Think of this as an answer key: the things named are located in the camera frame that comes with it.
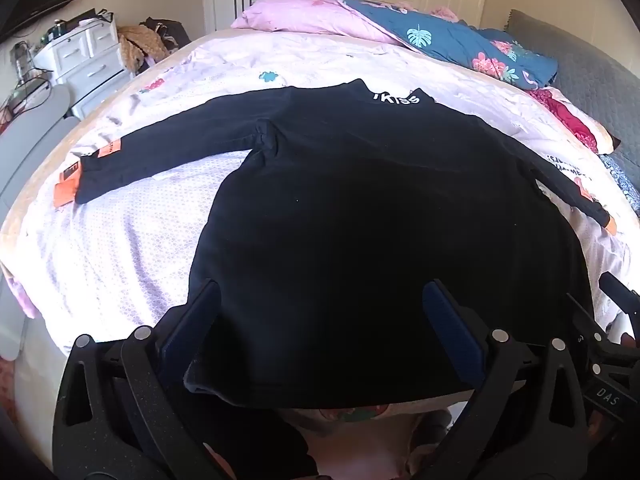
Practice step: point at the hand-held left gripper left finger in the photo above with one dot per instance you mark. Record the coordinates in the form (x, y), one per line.
(197, 322)

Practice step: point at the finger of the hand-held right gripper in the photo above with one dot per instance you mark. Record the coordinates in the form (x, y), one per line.
(589, 317)
(622, 291)

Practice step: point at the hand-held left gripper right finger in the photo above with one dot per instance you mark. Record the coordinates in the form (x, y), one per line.
(450, 330)

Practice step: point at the black long-sleeve shirt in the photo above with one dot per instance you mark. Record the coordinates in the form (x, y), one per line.
(350, 220)

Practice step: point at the pink printed bedsheet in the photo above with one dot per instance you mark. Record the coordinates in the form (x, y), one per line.
(130, 240)

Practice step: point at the blue patterned pillow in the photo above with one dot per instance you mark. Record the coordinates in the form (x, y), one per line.
(622, 180)

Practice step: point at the red floral pillow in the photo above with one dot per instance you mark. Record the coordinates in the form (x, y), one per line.
(570, 115)

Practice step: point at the grey quilted headboard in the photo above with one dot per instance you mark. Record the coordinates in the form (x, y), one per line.
(590, 70)

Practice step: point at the grey board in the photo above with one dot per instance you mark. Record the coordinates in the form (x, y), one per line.
(30, 130)

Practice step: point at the white drawer cabinet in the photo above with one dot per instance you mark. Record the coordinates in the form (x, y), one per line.
(85, 60)

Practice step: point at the blue floral quilt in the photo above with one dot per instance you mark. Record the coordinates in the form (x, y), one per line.
(450, 35)

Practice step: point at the pink duvet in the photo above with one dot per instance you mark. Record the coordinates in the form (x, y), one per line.
(300, 15)

